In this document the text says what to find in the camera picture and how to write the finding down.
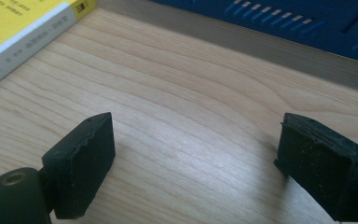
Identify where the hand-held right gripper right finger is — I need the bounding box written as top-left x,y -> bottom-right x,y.
273,112 -> 358,222

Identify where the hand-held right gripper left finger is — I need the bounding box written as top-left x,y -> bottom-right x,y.
41,111 -> 117,220

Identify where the blue plastic crate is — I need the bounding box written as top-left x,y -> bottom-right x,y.
148,0 -> 358,66

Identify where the yellow thick book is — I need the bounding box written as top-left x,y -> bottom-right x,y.
0,0 -> 98,95

